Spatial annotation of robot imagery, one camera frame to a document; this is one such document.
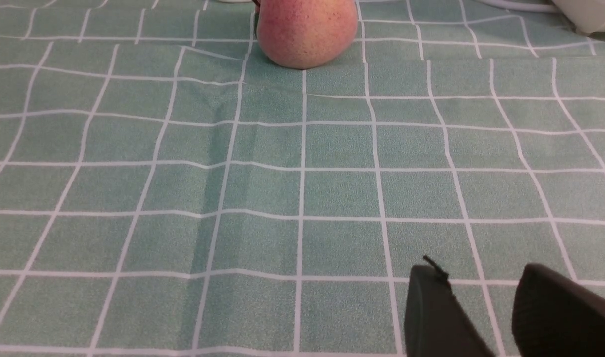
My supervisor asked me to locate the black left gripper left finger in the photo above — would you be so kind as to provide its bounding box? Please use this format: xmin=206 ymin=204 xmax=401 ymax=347
xmin=404 ymin=256 xmax=494 ymax=357

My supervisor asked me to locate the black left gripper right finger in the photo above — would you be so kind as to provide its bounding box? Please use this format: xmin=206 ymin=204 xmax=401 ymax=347
xmin=512 ymin=263 xmax=605 ymax=357

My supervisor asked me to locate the white toaster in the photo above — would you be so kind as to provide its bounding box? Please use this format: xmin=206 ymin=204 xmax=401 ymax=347
xmin=552 ymin=0 xmax=605 ymax=34

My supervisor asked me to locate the green checkered tablecloth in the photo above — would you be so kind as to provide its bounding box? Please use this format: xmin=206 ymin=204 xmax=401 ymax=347
xmin=0 ymin=0 xmax=605 ymax=357

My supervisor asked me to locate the red yellow apple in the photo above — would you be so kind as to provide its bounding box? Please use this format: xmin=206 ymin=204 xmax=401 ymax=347
xmin=254 ymin=0 xmax=358 ymax=70

